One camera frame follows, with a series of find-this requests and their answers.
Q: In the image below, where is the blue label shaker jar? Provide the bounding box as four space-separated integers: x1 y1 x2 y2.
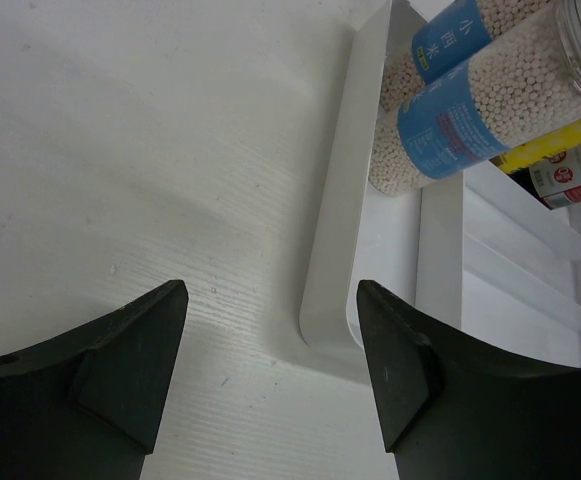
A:
368 1 581 196
379 0 547 112

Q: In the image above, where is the small yellow label bottle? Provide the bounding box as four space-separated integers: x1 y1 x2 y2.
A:
490 120 581 174

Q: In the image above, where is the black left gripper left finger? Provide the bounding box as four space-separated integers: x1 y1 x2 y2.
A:
0 280 188 479

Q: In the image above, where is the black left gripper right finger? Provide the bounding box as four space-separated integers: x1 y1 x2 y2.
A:
356 280 581 479

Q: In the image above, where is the tall black cap oil bottle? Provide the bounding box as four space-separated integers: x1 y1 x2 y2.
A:
509 145 581 210

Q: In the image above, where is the white divided organizer tray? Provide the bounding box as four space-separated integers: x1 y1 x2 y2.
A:
299 1 581 381

